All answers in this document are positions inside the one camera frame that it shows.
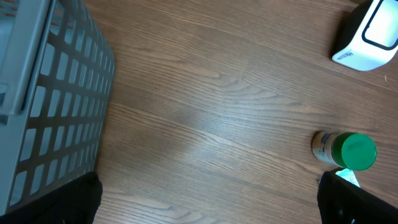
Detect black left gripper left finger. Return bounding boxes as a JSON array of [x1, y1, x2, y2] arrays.
[[1, 172, 103, 224]]

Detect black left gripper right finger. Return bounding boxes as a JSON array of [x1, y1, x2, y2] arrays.
[[317, 171, 397, 224]]

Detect teal wipes packet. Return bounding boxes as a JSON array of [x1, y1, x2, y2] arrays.
[[335, 169, 361, 187]]

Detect green lid jar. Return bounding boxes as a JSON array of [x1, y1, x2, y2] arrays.
[[312, 131, 377, 171]]

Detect white barcode scanner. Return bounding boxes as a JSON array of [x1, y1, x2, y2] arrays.
[[331, 0, 397, 72]]

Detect grey plastic basket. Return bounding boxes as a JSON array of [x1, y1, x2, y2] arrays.
[[1, 0, 116, 214]]

